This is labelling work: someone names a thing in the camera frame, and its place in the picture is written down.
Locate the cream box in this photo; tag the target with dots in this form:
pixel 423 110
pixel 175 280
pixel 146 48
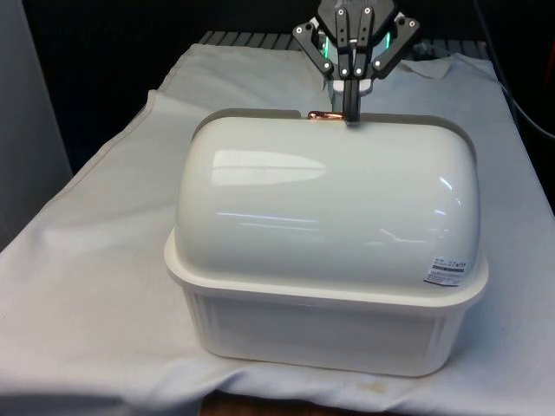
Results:
pixel 312 333

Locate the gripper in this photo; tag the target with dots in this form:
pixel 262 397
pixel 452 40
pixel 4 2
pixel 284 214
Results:
pixel 352 24

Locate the rounded box lid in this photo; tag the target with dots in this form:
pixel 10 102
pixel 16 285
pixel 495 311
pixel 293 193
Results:
pixel 312 203

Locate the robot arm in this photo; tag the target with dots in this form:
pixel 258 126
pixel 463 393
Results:
pixel 367 88

